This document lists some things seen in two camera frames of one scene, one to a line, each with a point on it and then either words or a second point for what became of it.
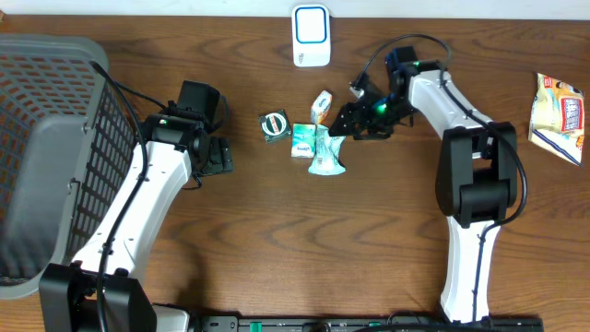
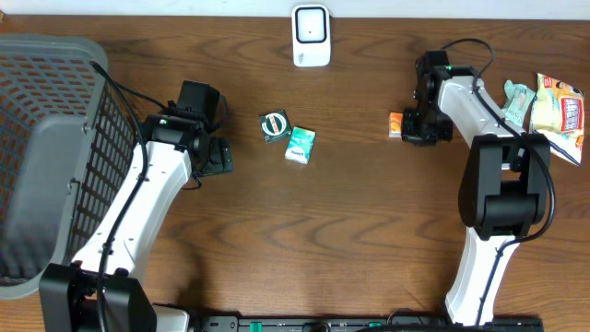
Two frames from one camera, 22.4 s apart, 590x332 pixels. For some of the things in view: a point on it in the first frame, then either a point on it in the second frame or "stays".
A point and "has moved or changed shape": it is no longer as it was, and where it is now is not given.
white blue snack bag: (557, 117) stays
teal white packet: (326, 160) to (518, 102)
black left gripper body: (222, 160) stays
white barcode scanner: (311, 35) stays
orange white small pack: (321, 107) has moved or changed shape
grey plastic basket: (66, 140) stays
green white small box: (303, 140) has moved or changed shape
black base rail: (378, 323) stays
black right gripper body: (381, 112) to (426, 124)
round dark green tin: (276, 126) stays
